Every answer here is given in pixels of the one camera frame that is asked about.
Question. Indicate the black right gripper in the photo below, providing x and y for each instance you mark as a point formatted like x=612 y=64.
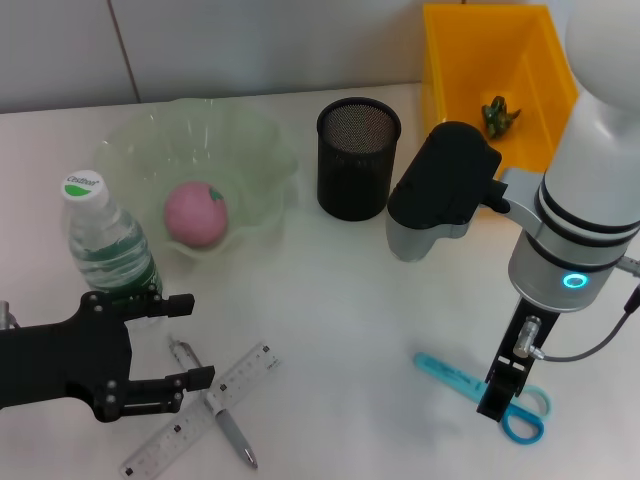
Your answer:
x=525 y=340

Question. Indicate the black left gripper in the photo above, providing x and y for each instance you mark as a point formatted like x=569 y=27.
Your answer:
x=65 y=360

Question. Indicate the blue scissors with sheath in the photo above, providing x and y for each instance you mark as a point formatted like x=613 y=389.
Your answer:
x=445 y=372

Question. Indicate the clear plastic ruler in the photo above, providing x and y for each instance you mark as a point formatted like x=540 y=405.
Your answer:
x=165 y=440

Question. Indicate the pink toy peach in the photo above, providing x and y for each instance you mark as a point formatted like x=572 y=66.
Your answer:
x=195 y=215

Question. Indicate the clear water bottle green label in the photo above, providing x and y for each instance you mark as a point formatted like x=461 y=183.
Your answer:
x=105 y=240

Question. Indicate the green plastic wrapper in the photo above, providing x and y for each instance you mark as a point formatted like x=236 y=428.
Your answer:
x=497 y=117

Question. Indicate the clear grey ballpoint pen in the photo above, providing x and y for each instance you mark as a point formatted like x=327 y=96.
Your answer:
x=232 y=430

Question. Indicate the pale green glass fruit plate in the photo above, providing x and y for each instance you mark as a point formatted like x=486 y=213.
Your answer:
x=150 y=150

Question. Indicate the black mesh pen holder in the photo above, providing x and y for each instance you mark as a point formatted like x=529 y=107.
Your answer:
x=355 y=170

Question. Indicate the yellow plastic storage bin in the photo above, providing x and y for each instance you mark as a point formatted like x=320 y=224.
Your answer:
x=465 y=75

